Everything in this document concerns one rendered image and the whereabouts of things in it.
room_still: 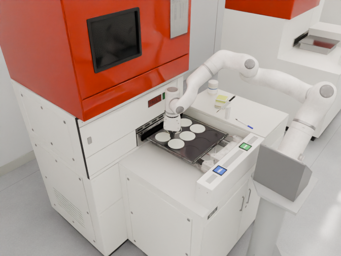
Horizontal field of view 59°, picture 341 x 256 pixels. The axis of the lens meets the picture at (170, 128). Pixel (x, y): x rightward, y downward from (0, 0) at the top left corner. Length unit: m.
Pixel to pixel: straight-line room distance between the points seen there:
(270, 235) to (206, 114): 0.84
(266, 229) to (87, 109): 1.25
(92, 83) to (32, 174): 1.92
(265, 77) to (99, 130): 0.93
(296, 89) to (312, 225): 1.38
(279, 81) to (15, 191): 2.42
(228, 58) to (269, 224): 0.99
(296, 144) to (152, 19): 0.96
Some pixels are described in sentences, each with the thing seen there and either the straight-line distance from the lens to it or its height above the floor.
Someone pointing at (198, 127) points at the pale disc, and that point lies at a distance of 1.97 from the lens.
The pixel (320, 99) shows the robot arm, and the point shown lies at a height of 1.29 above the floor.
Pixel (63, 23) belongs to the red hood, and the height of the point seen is 1.68.
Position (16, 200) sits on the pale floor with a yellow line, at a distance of 3.02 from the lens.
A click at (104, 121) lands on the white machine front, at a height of 1.14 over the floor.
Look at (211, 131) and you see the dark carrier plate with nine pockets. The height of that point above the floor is 0.90.
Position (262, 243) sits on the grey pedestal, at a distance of 2.09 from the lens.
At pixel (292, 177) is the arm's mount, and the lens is 1.62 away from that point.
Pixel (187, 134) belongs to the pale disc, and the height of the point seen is 0.90.
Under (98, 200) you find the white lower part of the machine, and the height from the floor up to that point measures 0.63.
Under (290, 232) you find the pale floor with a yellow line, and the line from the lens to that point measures 2.67.
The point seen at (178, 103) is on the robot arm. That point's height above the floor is 1.20.
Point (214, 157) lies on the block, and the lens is 1.73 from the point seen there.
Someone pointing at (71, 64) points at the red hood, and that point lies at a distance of 1.37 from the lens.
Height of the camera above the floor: 2.01
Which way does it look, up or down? 34 degrees down
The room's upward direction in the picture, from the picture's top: straight up
